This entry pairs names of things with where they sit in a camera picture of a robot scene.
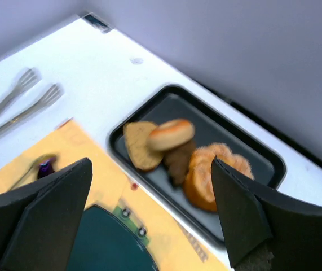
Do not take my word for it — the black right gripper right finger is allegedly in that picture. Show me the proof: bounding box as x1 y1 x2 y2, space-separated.
211 159 322 270

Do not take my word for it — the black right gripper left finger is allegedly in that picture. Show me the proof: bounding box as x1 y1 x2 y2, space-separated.
0 158 92 270

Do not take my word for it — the orange swirl bread loaf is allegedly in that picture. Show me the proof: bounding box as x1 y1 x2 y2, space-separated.
183 142 254 212

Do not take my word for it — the dark brown bread piece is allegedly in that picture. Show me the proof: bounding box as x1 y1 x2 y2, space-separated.
164 139 196 187

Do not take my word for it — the iridescent purple spoon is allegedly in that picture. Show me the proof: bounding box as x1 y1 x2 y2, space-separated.
8 154 58 191

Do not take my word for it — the dark teal square plate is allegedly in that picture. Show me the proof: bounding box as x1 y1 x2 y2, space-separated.
67 205 158 271

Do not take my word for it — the yellow car print placemat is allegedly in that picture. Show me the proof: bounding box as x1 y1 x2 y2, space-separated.
0 120 229 270

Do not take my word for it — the flat toast slice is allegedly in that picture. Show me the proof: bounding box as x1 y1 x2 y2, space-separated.
123 121 163 171

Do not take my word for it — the round bagel bun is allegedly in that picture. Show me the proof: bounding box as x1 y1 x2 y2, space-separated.
147 119 195 151

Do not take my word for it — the black baking tray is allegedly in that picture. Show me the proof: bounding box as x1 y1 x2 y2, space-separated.
108 85 286 244

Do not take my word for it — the table corner label sticker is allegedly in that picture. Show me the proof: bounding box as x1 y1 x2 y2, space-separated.
82 13 112 34

